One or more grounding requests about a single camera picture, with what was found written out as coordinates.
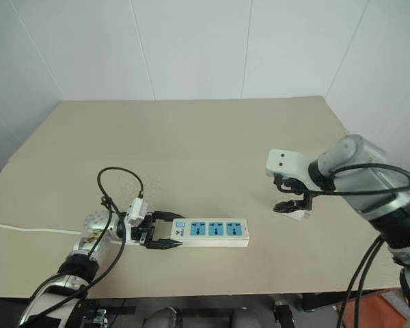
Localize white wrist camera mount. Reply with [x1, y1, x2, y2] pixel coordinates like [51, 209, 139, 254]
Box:
[127, 197, 148, 227]
[265, 148, 314, 189]

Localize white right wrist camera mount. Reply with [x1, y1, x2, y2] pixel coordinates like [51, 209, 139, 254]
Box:
[265, 148, 314, 189]

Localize dark grey rounded shape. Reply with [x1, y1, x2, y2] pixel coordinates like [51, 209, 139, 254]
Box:
[230, 306, 262, 328]
[142, 306, 182, 328]

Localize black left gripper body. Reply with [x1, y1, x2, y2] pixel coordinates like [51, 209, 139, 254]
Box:
[130, 211, 157, 247]

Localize white charger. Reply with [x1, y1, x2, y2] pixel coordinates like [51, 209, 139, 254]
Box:
[288, 208, 312, 223]

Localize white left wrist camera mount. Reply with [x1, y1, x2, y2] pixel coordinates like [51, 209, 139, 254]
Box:
[127, 197, 148, 227]

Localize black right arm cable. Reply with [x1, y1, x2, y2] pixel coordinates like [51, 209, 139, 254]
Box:
[323, 163, 410, 328]

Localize orange box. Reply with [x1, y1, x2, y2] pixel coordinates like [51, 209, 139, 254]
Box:
[364, 289, 410, 323]

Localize silver metal bracket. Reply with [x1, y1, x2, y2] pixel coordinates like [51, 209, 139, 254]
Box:
[83, 307, 107, 325]

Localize white power strip cord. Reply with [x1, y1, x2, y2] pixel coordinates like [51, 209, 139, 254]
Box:
[0, 221, 83, 236]

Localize white power strip blue sockets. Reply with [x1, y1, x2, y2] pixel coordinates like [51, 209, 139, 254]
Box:
[111, 218, 251, 249]

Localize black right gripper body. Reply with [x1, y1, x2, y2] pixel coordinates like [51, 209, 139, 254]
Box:
[272, 173, 316, 203]

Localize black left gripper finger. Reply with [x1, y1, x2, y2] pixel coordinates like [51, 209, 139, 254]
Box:
[145, 238, 184, 253]
[152, 211, 185, 223]

